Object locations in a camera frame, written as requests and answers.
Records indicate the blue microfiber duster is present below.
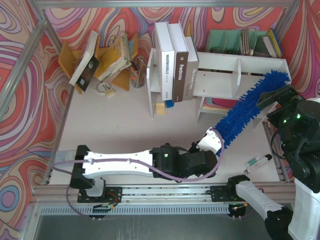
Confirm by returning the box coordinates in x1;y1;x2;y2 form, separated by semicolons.
214;70;290;149

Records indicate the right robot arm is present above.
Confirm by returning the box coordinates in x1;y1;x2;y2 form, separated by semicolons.
226;84;320;240

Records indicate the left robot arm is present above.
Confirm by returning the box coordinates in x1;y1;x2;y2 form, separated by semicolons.
69;142;221;198

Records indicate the white bookshelf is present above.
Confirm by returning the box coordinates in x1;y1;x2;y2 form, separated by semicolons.
146;47;292;130

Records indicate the blue yellow book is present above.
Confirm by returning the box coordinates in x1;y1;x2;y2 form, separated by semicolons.
262;28;283;58

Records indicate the white green marker pen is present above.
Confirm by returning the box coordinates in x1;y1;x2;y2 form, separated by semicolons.
243;154;273;174

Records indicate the pink folder stack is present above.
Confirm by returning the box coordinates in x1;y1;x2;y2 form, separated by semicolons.
202;97;239;112

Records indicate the green file organizer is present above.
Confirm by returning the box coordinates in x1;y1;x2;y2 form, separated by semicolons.
205;29;271;58

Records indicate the blue cube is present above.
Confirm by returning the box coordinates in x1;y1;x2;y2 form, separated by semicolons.
164;100;174;108

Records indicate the wooden block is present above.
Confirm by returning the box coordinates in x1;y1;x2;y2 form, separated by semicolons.
155;102;166;116

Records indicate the taupe Lonely Ones book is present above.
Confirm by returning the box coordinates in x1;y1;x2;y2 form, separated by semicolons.
182;36;200;101

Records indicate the clear pencil cup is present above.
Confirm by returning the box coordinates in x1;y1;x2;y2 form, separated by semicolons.
129;56;146;89

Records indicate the brown Fredonia book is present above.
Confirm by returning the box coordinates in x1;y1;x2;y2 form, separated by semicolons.
169;22;189;103

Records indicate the white Mademoiselle book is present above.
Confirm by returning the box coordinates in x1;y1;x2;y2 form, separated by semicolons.
154;22;175;101

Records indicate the stack of worn books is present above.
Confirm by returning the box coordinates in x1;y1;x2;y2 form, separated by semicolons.
97;32;130;83

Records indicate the white black leaning book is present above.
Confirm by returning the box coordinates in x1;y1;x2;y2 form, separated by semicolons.
69;30;100;92

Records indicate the yellow wooden zigzag shelf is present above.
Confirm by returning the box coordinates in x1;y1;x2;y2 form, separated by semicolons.
58;34;138;94

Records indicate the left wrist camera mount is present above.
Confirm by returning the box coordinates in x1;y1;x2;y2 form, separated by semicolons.
196;127;224;154

